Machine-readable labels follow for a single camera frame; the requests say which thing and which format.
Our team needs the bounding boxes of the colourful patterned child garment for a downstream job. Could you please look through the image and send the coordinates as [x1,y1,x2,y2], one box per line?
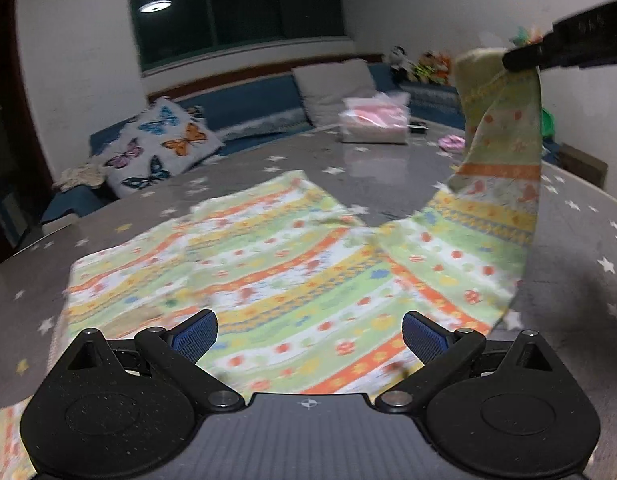
[0,49,541,477]

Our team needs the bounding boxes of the colourful paper pinwheel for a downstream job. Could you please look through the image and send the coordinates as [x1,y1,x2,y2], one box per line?
[509,26,543,48]

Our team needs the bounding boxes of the green plastic bowl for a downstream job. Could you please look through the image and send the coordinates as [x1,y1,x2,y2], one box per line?
[541,108,555,140]

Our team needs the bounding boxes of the orange fox plush toy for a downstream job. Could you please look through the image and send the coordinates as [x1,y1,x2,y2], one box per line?
[432,53,453,86]

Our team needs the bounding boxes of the yellow bear plush toy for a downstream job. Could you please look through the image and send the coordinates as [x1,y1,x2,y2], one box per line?
[413,52,437,84]

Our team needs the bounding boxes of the pink hair scrunchie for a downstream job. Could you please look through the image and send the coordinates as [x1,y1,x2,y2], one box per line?
[437,134,467,154]

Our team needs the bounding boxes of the grey star tablecloth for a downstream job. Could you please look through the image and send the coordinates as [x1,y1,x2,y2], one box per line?
[0,125,617,479]

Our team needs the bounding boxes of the panda plush toy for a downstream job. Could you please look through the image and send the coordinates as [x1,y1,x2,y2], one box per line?
[384,46,415,86]

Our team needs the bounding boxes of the pink tissue pack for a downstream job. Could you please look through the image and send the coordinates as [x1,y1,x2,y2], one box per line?
[339,91,411,144]

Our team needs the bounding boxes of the beige crumpled cloth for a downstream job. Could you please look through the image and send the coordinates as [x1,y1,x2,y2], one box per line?
[54,162,107,192]

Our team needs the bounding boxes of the butterfly print pillow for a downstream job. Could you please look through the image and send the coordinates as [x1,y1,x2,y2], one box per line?
[100,98,224,198]

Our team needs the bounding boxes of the grey cushion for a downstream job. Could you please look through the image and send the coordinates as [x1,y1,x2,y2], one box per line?
[292,58,377,127]

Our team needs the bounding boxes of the blue sofa bench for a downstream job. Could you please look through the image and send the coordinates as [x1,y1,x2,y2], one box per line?
[41,63,465,224]

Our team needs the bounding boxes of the dark window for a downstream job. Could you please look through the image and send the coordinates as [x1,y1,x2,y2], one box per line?
[130,0,345,70]

